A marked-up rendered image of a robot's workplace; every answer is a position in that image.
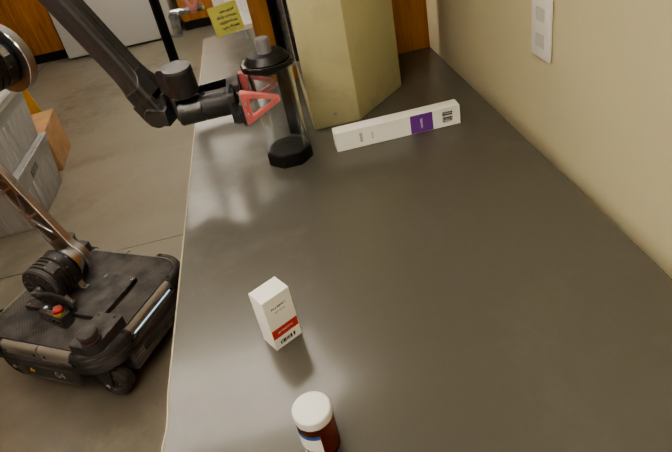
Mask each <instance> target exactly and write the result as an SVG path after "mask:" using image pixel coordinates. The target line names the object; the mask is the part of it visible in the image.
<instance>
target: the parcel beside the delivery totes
mask: <svg viewBox="0 0 672 452"><path fill-rule="evenodd" d="M31 117H32V119H33V122H34V125H35V128H36V131H37V133H41V132H45V131H46V135H47V136H48V140H47V142H48V144H49V147H50V150H51V152H52V155H53V158H54V161H55V163H56V166H57V169H58V171H61V170H64V166H65V163H66V159H67V156H68V152H69V149H70V145H71V144H70V142H69V140H68V137H67V135H66V133H65V131H64V129H63V127H62V125H61V123H60V121H59V119H58V117H57V115H56V113H55V111H54V109H50V110H46V111H42V112H39V113H35V114H32V115H31Z"/></svg>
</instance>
